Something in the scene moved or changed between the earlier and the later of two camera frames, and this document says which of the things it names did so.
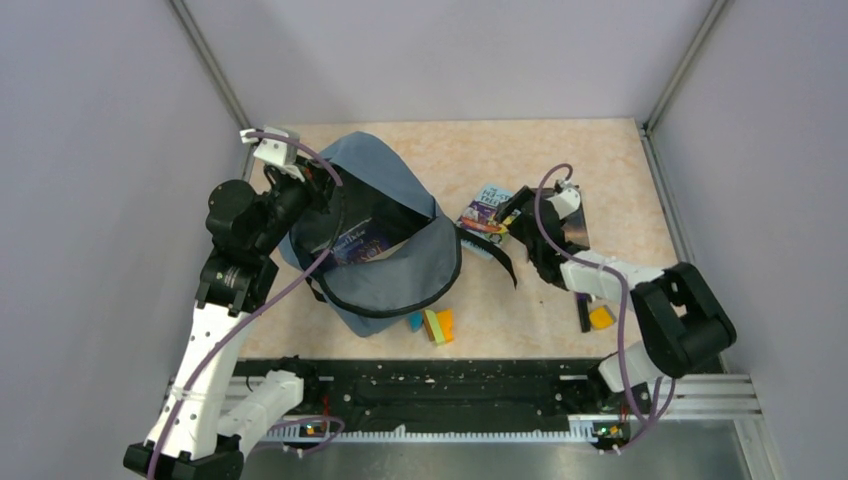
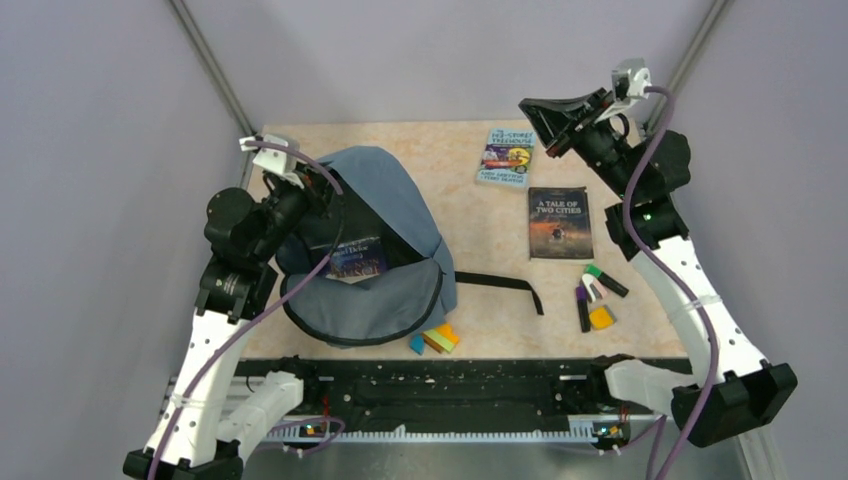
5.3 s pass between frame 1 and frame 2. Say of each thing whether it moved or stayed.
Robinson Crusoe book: moved
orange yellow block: stayed
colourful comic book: moved
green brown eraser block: moved
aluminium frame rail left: stayed
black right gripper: moved
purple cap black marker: stayed
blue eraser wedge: moved
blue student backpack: moved
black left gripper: stayed
